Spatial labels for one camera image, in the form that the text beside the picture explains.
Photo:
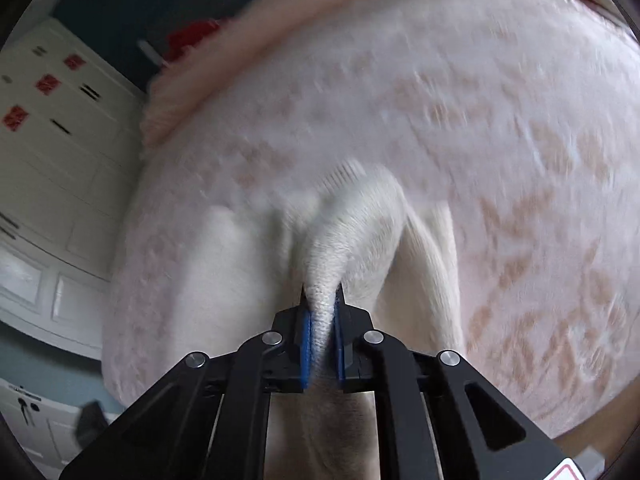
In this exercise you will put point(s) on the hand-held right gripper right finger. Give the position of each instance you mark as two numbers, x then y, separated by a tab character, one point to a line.
340	355

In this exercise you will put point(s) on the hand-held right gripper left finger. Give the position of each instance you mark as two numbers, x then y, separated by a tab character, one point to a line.
306	355

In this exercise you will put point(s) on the beige sweater with black hearts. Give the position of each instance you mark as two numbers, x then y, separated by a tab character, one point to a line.
360	230

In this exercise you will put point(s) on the pink duvet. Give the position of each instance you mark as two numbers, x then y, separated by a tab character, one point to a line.
200	85

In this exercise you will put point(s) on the white wardrobe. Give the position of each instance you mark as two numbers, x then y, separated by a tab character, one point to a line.
55	170

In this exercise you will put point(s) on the red pillow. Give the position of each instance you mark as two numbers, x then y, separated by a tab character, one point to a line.
192	40

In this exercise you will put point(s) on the red paper decoration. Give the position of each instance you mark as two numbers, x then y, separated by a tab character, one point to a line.
15	117
48	84
74	61

